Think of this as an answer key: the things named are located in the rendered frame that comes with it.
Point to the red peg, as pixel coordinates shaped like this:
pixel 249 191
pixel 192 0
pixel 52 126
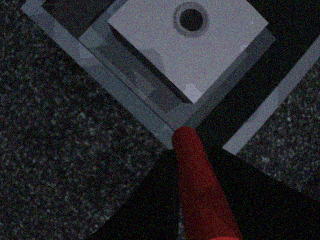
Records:
pixel 206 213

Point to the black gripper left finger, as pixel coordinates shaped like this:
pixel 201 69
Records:
pixel 152 211

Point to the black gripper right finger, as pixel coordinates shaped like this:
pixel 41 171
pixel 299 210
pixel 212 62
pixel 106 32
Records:
pixel 264 208

